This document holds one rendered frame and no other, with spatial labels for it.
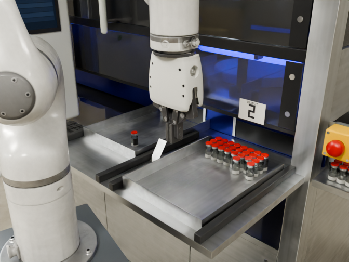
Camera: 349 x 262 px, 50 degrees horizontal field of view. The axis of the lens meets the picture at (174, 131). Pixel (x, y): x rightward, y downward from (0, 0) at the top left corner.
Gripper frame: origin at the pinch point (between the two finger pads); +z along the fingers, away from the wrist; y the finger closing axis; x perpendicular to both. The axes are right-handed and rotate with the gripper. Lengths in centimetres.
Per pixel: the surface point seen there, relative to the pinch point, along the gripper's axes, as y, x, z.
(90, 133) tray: 50, -13, 20
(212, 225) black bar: -7.4, -3.7, 20.4
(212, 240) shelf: -9.0, -1.8, 22.4
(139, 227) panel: 59, -39, 77
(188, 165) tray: 15.6, -21.8, 22.2
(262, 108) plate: 3.9, -39.0, 6.7
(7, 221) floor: 154, -15, 110
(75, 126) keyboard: 75, -22, 27
